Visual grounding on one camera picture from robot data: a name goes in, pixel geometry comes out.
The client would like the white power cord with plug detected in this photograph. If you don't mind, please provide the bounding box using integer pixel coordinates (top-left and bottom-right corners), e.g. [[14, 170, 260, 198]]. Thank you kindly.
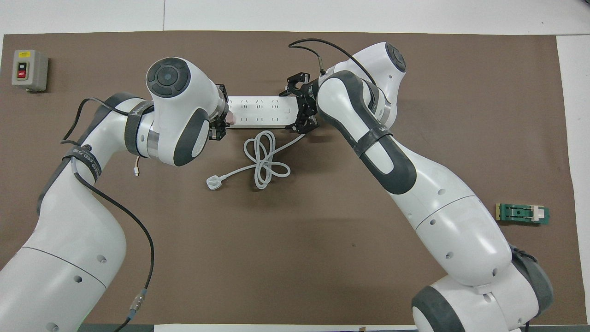
[[206, 130, 308, 190]]

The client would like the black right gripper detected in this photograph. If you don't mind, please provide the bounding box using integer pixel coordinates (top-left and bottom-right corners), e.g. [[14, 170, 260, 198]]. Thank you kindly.
[[285, 71, 321, 135]]

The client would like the grey on-off switch box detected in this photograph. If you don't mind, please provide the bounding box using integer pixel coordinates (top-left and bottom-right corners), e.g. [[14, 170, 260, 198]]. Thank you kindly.
[[11, 49, 49, 93]]

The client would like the white power strip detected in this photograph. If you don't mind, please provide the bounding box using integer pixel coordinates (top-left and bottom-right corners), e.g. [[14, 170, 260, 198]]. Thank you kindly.
[[225, 95, 301, 130]]

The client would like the green connector block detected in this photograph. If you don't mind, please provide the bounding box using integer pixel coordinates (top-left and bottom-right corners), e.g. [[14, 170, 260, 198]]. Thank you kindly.
[[496, 203, 550, 226]]

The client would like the brown table mat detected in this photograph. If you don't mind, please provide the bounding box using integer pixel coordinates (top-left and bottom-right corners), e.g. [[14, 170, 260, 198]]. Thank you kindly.
[[0, 30, 588, 326]]

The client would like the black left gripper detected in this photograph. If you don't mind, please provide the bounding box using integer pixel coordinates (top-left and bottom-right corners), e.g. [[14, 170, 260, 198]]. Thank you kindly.
[[208, 83, 230, 141]]

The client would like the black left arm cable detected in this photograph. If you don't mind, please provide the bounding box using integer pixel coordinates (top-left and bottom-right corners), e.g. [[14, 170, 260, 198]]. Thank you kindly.
[[60, 97, 155, 332]]

